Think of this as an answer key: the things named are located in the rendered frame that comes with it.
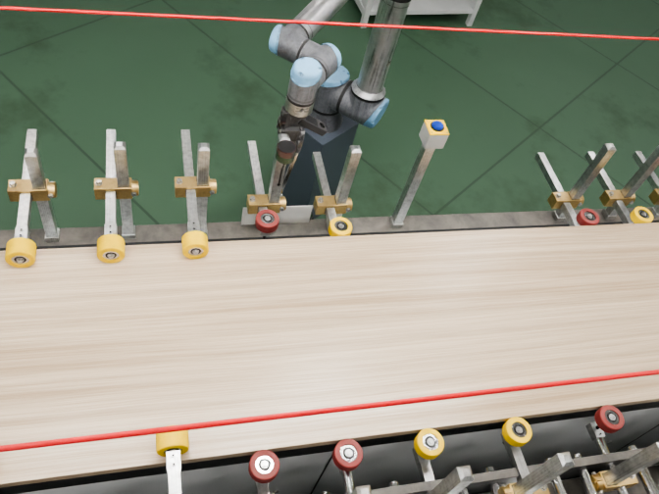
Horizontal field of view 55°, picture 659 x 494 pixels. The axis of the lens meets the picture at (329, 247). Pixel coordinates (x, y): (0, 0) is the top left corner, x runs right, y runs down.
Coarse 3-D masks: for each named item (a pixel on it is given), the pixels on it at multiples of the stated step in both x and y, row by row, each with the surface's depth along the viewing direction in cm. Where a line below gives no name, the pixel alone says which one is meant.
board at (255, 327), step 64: (0, 256) 188; (64, 256) 192; (128, 256) 197; (256, 256) 206; (320, 256) 210; (384, 256) 215; (448, 256) 221; (512, 256) 226; (576, 256) 232; (640, 256) 238; (0, 320) 177; (64, 320) 180; (128, 320) 184; (192, 320) 188; (256, 320) 192; (320, 320) 196; (384, 320) 200; (448, 320) 205; (512, 320) 209; (576, 320) 214; (640, 320) 220; (0, 384) 166; (64, 384) 169; (128, 384) 172; (192, 384) 176; (256, 384) 179; (320, 384) 183; (384, 384) 187; (448, 384) 191; (512, 384) 195; (576, 384) 199; (640, 384) 204; (64, 448) 160; (128, 448) 163; (192, 448) 166; (256, 448) 169
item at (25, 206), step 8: (32, 136) 210; (32, 144) 208; (24, 160) 204; (24, 168) 202; (24, 176) 200; (24, 200) 195; (24, 208) 193; (24, 216) 191; (24, 224) 189; (16, 232) 187; (24, 232) 188
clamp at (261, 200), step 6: (258, 198) 224; (264, 198) 225; (282, 198) 226; (246, 204) 227; (252, 204) 222; (258, 204) 223; (264, 204) 223; (270, 204) 224; (276, 204) 224; (282, 204) 226; (252, 210) 224; (276, 210) 227; (282, 210) 226
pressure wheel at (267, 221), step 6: (264, 210) 217; (270, 210) 217; (258, 216) 215; (264, 216) 216; (270, 216) 216; (276, 216) 216; (258, 222) 213; (264, 222) 214; (270, 222) 214; (276, 222) 214; (258, 228) 215; (264, 228) 213; (270, 228) 214; (276, 228) 216
